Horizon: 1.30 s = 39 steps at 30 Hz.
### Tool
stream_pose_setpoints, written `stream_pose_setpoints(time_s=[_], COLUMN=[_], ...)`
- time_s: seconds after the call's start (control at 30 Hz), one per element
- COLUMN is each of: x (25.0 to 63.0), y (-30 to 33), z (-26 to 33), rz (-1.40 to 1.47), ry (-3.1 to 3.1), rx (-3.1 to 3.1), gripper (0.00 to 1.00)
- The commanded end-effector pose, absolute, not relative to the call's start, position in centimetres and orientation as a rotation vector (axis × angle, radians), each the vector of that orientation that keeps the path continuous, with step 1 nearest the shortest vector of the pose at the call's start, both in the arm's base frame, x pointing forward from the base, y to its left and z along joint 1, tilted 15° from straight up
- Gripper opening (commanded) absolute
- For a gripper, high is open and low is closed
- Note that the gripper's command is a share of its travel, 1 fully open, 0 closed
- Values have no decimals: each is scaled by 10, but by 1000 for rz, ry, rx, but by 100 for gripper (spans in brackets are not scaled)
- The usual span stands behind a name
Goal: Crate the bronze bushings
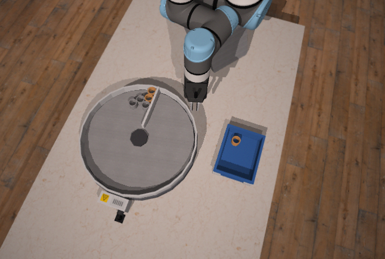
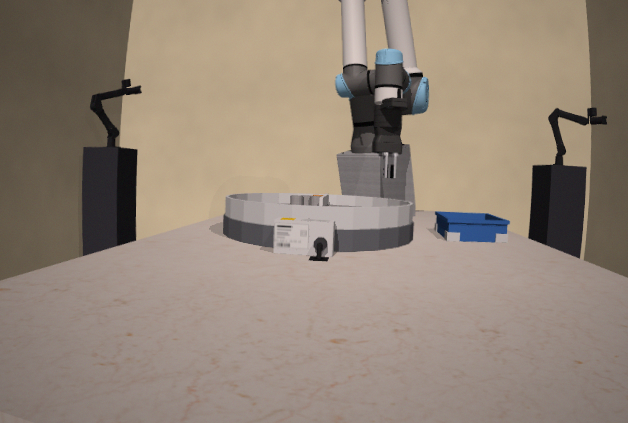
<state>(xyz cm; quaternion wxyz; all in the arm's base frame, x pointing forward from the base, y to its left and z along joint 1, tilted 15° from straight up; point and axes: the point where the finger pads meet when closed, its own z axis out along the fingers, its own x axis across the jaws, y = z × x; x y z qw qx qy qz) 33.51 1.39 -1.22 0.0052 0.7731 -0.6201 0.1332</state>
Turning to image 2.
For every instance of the blue crate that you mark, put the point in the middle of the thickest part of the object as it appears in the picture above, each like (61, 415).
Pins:
(471, 227)

